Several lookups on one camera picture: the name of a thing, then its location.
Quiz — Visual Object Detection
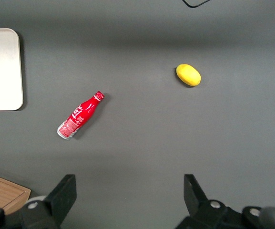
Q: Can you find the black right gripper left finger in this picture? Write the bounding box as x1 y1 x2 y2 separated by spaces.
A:
20 174 78 229

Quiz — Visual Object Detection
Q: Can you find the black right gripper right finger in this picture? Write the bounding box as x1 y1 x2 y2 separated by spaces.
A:
175 174 244 229

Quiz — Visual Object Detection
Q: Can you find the white rounded tray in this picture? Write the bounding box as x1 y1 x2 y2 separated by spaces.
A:
0 28 24 111

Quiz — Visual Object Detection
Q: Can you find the wooden cutting board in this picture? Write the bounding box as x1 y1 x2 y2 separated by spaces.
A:
0 171 32 215

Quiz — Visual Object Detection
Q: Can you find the red soda bottle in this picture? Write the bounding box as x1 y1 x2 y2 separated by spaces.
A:
56 90 105 140

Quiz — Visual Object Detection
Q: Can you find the yellow lemon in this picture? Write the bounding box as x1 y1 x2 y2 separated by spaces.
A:
175 63 202 87

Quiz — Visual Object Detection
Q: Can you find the black cable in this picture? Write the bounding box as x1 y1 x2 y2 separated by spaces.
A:
182 0 211 8

